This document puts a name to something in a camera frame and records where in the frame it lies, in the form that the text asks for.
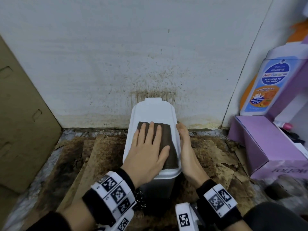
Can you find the black item in box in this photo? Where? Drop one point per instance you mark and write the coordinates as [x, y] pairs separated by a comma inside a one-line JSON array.
[[292, 135]]

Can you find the person's left hand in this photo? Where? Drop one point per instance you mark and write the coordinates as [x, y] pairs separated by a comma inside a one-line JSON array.
[[142, 163]]

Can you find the white bottle blue orange label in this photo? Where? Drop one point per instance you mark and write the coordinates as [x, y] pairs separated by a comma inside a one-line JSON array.
[[269, 88]]

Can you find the brown cleaning cloth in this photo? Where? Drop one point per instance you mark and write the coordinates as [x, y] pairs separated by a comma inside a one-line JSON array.
[[172, 158]]

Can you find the black wristband white markers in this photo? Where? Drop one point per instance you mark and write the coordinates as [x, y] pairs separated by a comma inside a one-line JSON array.
[[110, 194], [216, 199]]

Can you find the purple display box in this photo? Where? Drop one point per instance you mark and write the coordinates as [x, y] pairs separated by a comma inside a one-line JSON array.
[[260, 144]]

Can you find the person's right hand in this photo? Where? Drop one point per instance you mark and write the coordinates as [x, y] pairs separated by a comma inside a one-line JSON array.
[[190, 163]]

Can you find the white pedal trash bin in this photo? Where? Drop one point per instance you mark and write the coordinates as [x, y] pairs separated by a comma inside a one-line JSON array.
[[154, 110]]

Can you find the stained brown cardboard floor sheet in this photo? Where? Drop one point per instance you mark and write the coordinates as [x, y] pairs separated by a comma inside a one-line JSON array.
[[106, 153]]

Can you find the black left wristband white markers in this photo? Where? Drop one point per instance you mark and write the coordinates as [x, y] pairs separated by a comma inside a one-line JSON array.
[[110, 194]]

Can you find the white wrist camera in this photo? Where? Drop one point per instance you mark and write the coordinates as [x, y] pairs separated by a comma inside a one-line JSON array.
[[184, 218], [122, 223]]

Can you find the tan cardboard panel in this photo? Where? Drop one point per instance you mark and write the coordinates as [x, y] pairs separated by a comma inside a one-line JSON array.
[[21, 122]]

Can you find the person's right forearm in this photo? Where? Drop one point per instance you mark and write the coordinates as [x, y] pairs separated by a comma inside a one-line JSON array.
[[276, 218]]

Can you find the black right wristband white markers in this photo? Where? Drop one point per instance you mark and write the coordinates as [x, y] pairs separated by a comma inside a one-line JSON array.
[[216, 199]]

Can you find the small pink bottle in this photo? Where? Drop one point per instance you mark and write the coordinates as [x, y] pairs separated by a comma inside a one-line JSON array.
[[284, 125]]

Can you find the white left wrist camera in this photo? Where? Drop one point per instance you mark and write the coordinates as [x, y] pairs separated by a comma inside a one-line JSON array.
[[122, 223]]

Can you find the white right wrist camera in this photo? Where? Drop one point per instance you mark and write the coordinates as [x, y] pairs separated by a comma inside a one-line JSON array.
[[184, 218]]

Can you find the person's left forearm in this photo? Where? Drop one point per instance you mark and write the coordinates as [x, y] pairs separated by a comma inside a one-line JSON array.
[[72, 218]]

